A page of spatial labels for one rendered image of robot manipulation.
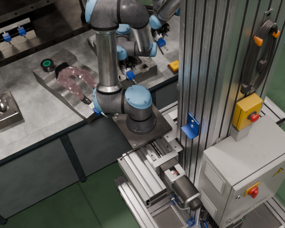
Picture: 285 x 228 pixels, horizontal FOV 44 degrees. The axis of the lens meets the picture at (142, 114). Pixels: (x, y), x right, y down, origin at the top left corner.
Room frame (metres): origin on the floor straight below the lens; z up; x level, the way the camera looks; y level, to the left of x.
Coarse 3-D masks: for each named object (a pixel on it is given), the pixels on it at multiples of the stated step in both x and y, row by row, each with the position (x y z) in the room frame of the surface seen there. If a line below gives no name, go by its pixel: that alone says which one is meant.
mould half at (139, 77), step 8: (88, 40) 1.85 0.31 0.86; (96, 48) 1.72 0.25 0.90; (152, 64) 1.54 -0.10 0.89; (120, 72) 1.50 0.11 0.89; (136, 72) 1.48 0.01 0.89; (144, 72) 1.49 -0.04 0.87; (152, 72) 1.52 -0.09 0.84; (120, 80) 1.43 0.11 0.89; (128, 80) 1.45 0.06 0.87; (136, 80) 1.47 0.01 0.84; (144, 80) 1.49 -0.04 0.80
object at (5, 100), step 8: (0, 96) 1.43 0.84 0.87; (8, 96) 1.42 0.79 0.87; (0, 104) 1.38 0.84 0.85; (8, 104) 1.37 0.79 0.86; (16, 104) 1.40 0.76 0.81; (0, 112) 1.32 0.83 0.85; (8, 112) 1.30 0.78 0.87; (16, 112) 1.29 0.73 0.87; (0, 120) 1.25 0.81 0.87; (8, 120) 1.26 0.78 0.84; (16, 120) 1.28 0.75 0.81; (0, 128) 1.23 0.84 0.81
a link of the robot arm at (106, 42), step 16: (96, 0) 1.19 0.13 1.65; (112, 0) 1.18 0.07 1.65; (96, 16) 1.15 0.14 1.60; (112, 16) 1.14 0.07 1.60; (96, 32) 1.14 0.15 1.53; (112, 32) 1.14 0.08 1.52; (112, 48) 1.11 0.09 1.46; (112, 64) 1.08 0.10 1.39; (112, 80) 1.05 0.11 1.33; (96, 96) 1.03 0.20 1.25; (112, 96) 1.01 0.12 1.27; (112, 112) 0.98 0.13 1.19
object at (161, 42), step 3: (159, 36) 1.71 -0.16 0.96; (162, 36) 1.70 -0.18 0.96; (159, 39) 1.69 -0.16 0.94; (162, 39) 1.69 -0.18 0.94; (156, 42) 1.68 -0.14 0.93; (159, 42) 1.67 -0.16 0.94; (162, 42) 1.66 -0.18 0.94; (165, 42) 1.66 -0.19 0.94; (159, 45) 1.65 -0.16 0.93; (162, 45) 1.65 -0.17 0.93; (165, 48) 1.62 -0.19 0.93
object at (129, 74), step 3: (129, 69) 1.47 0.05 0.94; (126, 72) 1.45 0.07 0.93; (129, 72) 1.46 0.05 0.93; (132, 72) 1.45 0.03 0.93; (123, 75) 1.47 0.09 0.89; (126, 75) 1.44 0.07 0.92; (129, 75) 1.43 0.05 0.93; (132, 75) 1.43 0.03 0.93; (129, 78) 1.41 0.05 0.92; (132, 78) 1.41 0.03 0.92; (135, 81) 1.39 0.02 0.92
